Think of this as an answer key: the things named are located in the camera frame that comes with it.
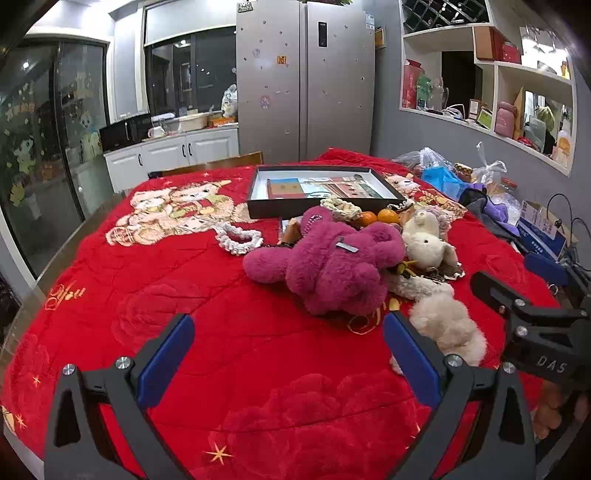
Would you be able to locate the red printed blanket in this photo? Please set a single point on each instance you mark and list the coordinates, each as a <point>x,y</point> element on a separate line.
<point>231,323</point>

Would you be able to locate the white lace scrunchie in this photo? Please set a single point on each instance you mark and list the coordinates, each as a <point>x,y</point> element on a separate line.
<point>231,244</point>

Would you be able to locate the dark kitchen window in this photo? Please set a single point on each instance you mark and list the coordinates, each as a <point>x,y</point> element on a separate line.
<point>207,69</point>

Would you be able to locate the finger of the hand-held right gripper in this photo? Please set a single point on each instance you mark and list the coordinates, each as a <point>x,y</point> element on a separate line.
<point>498,295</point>
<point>545,270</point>

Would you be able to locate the glass pitcher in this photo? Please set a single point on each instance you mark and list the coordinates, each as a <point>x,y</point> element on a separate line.
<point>438,94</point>

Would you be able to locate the white kitchen cabinet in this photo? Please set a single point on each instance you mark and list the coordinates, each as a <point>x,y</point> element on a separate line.
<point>161,152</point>

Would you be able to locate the blue and white box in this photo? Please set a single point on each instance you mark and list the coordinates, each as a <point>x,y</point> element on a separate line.
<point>540,235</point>

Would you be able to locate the purple plush cloth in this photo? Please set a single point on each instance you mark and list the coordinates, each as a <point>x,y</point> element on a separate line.
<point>501,212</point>

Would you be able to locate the blue plastic bag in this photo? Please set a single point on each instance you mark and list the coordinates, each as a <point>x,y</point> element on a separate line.
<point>441,182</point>

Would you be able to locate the white wall shelf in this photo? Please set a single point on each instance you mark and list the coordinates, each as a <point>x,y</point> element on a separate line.
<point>489,92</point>

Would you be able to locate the cream plush bunny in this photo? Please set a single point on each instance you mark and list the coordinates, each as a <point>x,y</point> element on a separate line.
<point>425,244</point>

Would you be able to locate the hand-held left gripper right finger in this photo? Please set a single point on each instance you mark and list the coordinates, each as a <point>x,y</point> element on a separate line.
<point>411,360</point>

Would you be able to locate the magenta plush bunny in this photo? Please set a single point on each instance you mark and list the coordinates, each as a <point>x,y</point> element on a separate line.
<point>332,267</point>

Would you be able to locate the white mug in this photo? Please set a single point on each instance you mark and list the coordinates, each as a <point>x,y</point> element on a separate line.
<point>156,132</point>

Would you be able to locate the green box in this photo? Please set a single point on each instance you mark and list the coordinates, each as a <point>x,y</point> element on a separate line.
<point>423,92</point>

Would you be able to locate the small red box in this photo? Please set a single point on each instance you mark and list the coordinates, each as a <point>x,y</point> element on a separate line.
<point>511,53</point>

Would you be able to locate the knotted clear plastic bag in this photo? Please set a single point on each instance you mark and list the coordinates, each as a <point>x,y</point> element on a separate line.
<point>489,168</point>

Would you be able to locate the red gift box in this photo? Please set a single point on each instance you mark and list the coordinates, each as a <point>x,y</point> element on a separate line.
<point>411,85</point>

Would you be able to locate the glass sliding door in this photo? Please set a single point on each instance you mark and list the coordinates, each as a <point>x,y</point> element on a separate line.
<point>41,138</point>

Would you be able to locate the beige fluffy plush toy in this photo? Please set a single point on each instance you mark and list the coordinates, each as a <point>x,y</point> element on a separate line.
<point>448,327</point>

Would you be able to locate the orange mandarin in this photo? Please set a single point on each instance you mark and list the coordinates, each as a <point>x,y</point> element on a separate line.
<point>367,218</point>
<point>388,216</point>

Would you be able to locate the brown flat box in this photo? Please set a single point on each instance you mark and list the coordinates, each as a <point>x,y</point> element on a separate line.
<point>485,44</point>

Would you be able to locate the printed plastic bag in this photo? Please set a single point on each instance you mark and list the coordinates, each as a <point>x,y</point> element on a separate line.
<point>229,101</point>

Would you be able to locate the pink bag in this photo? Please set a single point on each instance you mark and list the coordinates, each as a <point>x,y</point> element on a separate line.
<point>505,120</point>

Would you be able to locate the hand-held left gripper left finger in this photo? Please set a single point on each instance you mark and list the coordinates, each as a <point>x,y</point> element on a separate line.
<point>168,355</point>

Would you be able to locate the grey cloth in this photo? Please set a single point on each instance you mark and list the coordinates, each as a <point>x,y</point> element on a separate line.
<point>475,198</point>

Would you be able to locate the wooden chair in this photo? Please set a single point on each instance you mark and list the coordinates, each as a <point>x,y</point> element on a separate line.
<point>221,162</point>

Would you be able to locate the silver two-door fridge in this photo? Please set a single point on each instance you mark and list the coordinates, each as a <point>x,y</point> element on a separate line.
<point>277,115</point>

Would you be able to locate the person's right hand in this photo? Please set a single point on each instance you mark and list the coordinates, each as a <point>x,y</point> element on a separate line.
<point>549,410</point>

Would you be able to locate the black shallow tray box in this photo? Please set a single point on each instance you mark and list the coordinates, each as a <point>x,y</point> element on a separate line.
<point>258,205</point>

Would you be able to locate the black microwave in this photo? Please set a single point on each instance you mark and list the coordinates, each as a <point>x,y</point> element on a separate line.
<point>120,134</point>

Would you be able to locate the cream knitted scrunchie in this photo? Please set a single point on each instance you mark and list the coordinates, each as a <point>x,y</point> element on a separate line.
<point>341,210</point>

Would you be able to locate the beige basin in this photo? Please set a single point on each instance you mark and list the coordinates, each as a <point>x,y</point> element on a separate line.
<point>193,121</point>

